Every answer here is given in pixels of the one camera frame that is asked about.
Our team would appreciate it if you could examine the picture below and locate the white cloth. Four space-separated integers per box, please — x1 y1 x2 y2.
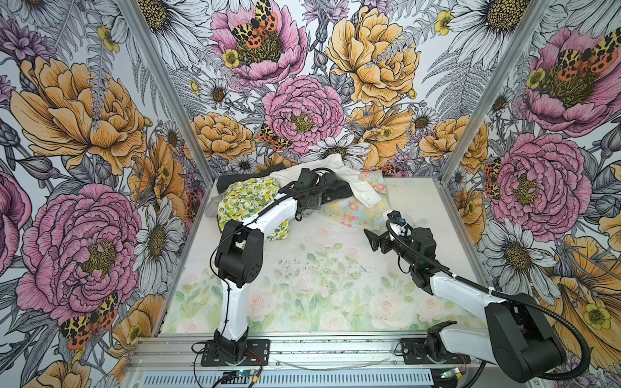
269 155 382 208

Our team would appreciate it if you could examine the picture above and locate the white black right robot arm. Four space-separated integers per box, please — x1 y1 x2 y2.
365 218 567 383

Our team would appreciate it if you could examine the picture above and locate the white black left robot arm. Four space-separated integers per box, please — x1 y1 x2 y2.
210 167 354 363

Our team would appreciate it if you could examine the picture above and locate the pastel floral cloth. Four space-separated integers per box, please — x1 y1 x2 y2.
320 171 391 231

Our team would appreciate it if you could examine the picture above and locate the lemon print cloth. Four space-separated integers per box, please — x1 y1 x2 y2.
217 177 281 231

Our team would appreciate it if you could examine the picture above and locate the black cloth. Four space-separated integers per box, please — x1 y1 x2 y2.
216 163 286 194

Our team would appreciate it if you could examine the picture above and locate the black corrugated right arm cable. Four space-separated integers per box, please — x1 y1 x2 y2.
385 219 592 382

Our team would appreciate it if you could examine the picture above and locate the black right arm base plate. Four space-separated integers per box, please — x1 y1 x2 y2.
393 337 472 365

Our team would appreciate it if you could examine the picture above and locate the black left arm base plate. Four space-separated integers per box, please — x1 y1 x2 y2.
200 339 271 367

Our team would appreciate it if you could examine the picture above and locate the aluminium corner post left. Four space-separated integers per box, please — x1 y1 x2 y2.
119 1 216 187

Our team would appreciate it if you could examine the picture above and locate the aluminium corner post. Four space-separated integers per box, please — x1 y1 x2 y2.
439 0 551 184
119 1 216 187

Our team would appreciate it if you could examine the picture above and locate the aluminium front frame rail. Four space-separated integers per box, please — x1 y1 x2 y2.
122 331 517 387

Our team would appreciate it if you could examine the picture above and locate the aluminium corner post right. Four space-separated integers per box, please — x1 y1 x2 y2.
439 0 551 184

